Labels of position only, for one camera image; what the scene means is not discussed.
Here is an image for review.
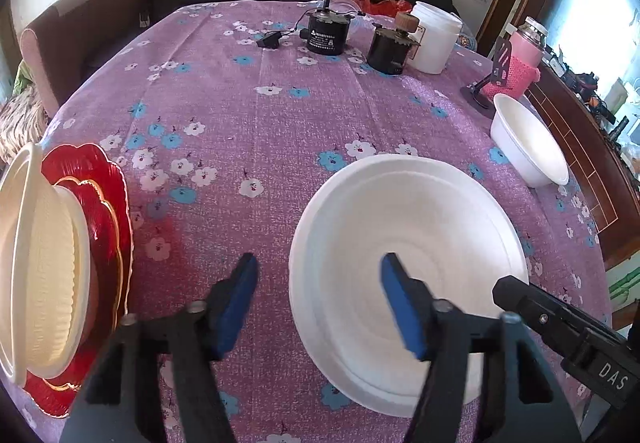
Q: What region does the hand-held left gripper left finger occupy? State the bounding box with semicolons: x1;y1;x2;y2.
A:
60;252;260;443

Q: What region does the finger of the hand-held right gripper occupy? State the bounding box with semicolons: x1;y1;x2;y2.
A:
491;274;623;364

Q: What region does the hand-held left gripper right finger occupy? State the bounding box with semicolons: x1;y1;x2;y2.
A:
380;252;583;443

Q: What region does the large white bowl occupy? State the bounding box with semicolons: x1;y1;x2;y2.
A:
288;154;530;420

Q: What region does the cream ribbed plastic bowl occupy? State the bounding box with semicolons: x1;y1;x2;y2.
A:
0;142;93;385

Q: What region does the large red gold-rimmed plate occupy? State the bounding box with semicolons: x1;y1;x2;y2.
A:
22;142;135;419

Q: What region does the small white bowl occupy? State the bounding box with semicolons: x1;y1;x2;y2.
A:
490;93;570;188

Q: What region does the wooden cabinet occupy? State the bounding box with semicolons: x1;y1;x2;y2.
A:
525;73;640;269

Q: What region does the purple floral tablecloth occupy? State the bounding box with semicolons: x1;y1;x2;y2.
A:
0;0;616;443

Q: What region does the black phone stand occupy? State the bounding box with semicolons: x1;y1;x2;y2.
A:
461;37;513;110

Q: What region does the pink thermos bottle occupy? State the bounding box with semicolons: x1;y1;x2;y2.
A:
492;16;548;98

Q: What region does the dark jar with cork lid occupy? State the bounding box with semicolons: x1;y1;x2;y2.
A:
367;13;418;76

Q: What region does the white plastic jar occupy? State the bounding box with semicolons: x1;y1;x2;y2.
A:
409;1;463;74

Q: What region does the black motor with white label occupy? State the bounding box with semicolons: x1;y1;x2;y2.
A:
299;0;353;56

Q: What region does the patterned cloth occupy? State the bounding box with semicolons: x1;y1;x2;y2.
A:
0;90;51;168

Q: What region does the clear plastic container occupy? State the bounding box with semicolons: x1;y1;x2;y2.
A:
327;0;368;18

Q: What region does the green cloth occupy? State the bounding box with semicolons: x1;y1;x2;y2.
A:
12;60;33;96

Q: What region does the brown armchair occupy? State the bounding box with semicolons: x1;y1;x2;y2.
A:
21;0;153;118

